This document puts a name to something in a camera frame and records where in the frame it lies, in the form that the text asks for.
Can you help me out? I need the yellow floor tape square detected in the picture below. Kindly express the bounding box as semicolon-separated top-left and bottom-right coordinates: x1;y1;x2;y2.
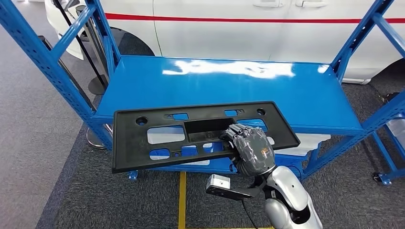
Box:
178;171;276;229

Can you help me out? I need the white car with red stripe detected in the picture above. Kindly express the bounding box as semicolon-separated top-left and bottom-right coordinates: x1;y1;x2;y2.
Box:
44;0;405;85

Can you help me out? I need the black plastic license plate frame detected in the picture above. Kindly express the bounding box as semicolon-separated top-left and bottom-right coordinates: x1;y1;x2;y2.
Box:
111;101;301;175

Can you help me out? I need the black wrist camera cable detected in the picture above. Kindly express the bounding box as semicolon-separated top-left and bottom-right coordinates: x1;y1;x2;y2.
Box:
240;199;259;229

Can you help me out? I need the chrome stanchion post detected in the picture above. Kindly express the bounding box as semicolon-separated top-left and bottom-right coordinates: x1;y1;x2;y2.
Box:
75;4;110;80
38;35;113;149

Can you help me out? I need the pale wrist camera on bracket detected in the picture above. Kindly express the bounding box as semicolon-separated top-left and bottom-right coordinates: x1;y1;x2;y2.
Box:
205;173;266;202

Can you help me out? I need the black round floor base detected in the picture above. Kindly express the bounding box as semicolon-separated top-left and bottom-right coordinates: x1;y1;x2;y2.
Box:
381;92;401;105

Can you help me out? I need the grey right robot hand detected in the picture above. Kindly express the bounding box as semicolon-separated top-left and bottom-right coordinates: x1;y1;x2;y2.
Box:
219;123;277;177

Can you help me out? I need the thin black pole stand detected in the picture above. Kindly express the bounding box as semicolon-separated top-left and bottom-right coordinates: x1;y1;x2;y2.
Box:
52;0;110;95

